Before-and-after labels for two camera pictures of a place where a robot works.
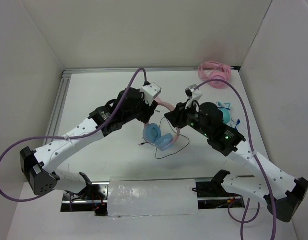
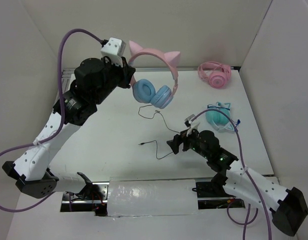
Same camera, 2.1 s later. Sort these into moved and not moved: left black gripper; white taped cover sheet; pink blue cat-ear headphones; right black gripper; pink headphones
Moved: left black gripper; right black gripper; pink blue cat-ear headphones
Not moved: white taped cover sheet; pink headphones
